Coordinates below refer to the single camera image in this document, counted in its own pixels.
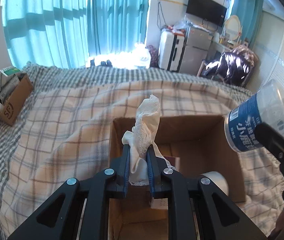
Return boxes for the round vanity mirror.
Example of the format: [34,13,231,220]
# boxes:
[224,15,242,41]

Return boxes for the small cardboard box with items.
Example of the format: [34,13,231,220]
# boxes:
[0,66,33,126]

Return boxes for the white lace cloth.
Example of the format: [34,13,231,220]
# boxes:
[122,95,164,186]

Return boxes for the beige and maroon carton box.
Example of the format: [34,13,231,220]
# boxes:
[148,156,181,210]

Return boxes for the teal window curtain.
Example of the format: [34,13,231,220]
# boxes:
[1,0,149,69]

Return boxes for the white tape roll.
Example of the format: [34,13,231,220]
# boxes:
[193,171,229,196]

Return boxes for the large open cardboard box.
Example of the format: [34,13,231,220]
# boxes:
[108,115,246,239]

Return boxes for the white suitcase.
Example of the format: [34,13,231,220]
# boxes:
[158,29,185,72]

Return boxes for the teal right curtain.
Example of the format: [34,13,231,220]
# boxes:
[231,0,264,48]

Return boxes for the black wall television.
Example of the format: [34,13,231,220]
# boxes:
[186,0,227,27]

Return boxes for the dark jacket on chair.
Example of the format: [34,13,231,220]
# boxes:
[201,45,259,87]

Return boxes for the clear bottle with blue label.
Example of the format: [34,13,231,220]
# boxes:
[224,80,284,152]

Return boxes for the plaid bed blanket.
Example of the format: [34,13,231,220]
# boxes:
[0,61,284,240]

